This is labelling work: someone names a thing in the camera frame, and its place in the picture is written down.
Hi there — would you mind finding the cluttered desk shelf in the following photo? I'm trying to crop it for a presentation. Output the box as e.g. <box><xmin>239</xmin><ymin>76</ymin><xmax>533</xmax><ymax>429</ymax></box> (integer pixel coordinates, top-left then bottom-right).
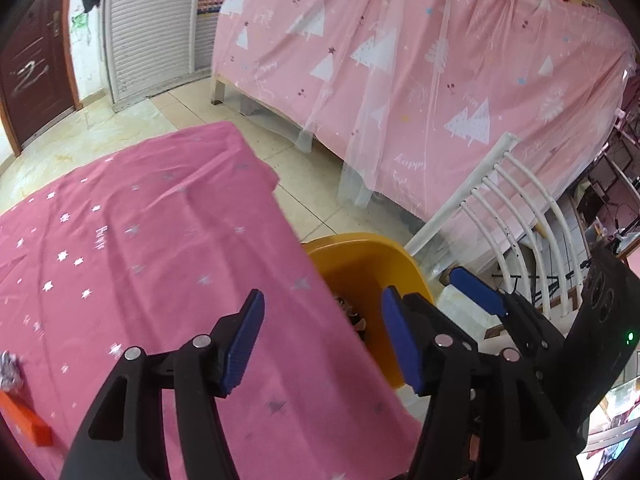
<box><xmin>570</xmin><ymin>110</ymin><xmax>640</xmax><ymax>261</ymax></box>

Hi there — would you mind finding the crumpled purple silver wrapper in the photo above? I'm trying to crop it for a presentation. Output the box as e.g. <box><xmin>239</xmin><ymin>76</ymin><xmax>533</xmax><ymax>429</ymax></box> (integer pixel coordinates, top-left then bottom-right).
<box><xmin>0</xmin><ymin>351</ymin><xmax>25</xmax><ymax>393</ymax></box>

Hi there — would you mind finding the white louvered door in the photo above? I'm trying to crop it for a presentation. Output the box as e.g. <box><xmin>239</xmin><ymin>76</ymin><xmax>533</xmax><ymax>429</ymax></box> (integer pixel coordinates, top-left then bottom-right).
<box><xmin>102</xmin><ymin>0</ymin><xmax>216</xmax><ymax>111</ymax></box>

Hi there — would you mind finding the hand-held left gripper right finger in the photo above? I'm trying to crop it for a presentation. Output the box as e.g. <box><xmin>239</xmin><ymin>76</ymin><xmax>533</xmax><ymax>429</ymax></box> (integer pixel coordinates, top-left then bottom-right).
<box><xmin>381</xmin><ymin>286</ymin><xmax>583</xmax><ymax>480</ymax></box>

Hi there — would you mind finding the orange box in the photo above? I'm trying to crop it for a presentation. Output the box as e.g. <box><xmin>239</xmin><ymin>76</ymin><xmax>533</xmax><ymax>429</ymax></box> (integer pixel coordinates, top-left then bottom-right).
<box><xmin>0</xmin><ymin>391</ymin><xmax>53</xmax><ymax>447</ymax></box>

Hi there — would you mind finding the brown door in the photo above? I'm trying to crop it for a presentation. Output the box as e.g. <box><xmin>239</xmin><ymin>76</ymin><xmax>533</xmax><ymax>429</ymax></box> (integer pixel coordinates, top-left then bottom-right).
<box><xmin>0</xmin><ymin>0</ymin><xmax>81</xmax><ymax>158</ymax></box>

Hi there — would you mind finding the dark snack wrapper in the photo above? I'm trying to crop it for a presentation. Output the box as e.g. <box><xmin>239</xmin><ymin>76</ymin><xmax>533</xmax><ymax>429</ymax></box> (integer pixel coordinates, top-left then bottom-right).
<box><xmin>335</xmin><ymin>296</ymin><xmax>368</xmax><ymax>342</ymax></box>

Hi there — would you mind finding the dark pink star tablecloth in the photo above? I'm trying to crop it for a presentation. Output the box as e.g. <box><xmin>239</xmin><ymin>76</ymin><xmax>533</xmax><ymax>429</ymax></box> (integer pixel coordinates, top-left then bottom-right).
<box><xmin>0</xmin><ymin>121</ymin><xmax>426</xmax><ymax>480</ymax></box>

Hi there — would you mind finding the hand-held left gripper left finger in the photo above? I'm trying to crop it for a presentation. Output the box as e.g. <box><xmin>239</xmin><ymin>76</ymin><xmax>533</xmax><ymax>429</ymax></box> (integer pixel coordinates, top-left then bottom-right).
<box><xmin>59</xmin><ymin>288</ymin><xmax>266</xmax><ymax>480</ymax></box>

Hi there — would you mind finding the yellow plastic bin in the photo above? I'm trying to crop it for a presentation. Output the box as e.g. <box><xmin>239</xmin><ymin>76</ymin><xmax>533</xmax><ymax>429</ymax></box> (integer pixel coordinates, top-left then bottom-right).
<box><xmin>302</xmin><ymin>232</ymin><xmax>436</xmax><ymax>390</ymax></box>

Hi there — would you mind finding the white wooden bed frame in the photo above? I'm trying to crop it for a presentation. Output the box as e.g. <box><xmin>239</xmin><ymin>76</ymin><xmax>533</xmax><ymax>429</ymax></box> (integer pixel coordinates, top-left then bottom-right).
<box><xmin>212</xmin><ymin>74</ymin><xmax>373</xmax><ymax>208</ymax></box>

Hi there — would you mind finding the pink tree-print bed curtain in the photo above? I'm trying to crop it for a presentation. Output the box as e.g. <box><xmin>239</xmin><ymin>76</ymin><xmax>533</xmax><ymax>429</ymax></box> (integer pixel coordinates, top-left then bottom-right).
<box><xmin>211</xmin><ymin>0</ymin><xmax>638</xmax><ymax>271</ymax></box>

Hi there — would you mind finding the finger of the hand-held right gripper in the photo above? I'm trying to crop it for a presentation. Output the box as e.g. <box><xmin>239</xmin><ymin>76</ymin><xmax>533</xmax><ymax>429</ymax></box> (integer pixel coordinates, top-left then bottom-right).
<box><xmin>449</xmin><ymin>267</ymin><xmax>568</xmax><ymax>376</ymax></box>

